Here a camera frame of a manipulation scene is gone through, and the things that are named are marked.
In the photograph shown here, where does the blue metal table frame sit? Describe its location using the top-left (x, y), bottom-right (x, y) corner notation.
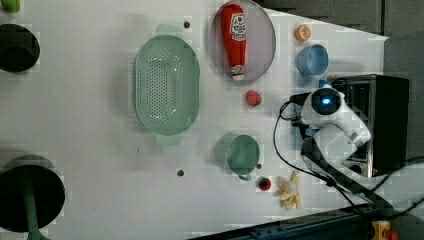
top-left (191, 204), bottom-right (380, 240)

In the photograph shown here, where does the black round mount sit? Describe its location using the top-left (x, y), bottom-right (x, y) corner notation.
top-left (0, 24), bottom-right (40, 73)
top-left (0, 155), bottom-right (65, 233)

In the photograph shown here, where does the yellow red emergency button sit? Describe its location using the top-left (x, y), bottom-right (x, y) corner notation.
top-left (371, 220), bottom-right (399, 240)

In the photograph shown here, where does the green cup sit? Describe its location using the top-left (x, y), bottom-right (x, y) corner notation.
top-left (214, 133), bottom-right (261, 181)

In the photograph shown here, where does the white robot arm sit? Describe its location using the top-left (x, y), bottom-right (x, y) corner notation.
top-left (289, 84), bottom-right (399, 216)

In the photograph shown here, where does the red ketchup bottle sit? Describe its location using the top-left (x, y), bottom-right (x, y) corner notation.
top-left (220, 4), bottom-right (247, 81)

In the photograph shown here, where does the blue cup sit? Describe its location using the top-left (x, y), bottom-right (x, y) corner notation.
top-left (296, 44), bottom-right (329, 76)

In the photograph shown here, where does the black round mount lower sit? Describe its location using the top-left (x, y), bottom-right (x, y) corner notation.
top-left (0, 155), bottom-right (65, 233)

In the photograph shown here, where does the black steel toaster oven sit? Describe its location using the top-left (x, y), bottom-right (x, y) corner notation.
top-left (312, 74), bottom-right (409, 177)

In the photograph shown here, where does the red toy strawberry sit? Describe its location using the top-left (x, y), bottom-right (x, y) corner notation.
top-left (258, 178), bottom-right (271, 191)

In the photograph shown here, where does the orange slice toy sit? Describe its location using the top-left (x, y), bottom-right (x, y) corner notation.
top-left (295, 24), bottom-right (311, 42)

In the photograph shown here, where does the pink toy fruit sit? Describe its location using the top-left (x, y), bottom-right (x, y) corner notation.
top-left (245, 90), bottom-right (262, 107)

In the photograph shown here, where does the black round mount upper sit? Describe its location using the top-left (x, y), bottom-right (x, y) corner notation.
top-left (0, 24), bottom-right (40, 73)

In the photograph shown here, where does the peeled toy banana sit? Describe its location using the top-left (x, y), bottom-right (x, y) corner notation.
top-left (278, 171), bottom-right (301, 211)

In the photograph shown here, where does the green object top corner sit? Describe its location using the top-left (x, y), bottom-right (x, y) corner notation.
top-left (0, 0), bottom-right (21, 14)

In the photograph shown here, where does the green plastic colander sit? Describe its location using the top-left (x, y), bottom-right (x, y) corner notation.
top-left (134, 24), bottom-right (200, 146)

